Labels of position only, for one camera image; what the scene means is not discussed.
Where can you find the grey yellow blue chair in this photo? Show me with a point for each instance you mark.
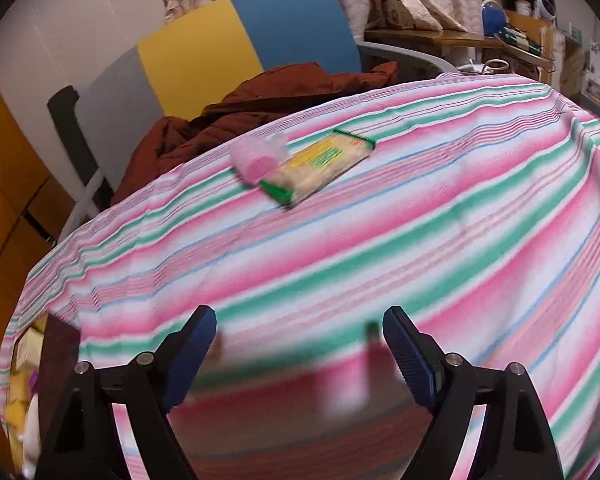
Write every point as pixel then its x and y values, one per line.
pixel 195 45

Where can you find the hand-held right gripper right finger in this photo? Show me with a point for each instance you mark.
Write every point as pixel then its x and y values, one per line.
pixel 410 355

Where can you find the maroon jacket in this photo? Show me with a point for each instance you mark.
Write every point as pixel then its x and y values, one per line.
pixel 205 130

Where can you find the yellow snack packet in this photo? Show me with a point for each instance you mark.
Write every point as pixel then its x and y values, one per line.
pixel 15 410

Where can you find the brown cardboard box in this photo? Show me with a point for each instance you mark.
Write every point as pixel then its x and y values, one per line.
pixel 530 27

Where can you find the pink green striped tablecloth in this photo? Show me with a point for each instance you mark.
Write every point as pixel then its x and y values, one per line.
pixel 380 235

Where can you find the green-edged noodle packet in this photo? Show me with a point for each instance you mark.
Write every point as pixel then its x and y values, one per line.
pixel 315 165

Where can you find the wooden side table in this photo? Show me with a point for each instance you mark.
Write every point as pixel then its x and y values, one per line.
pixel 420 37

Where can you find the pale pink roll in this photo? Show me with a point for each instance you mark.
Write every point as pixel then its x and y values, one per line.
pixel 252 160

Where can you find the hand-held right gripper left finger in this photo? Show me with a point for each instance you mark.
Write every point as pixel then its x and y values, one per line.
pixel 195 350

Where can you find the orange wooden wardrobe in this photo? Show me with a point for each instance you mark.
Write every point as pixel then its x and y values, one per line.
pixel 5 210

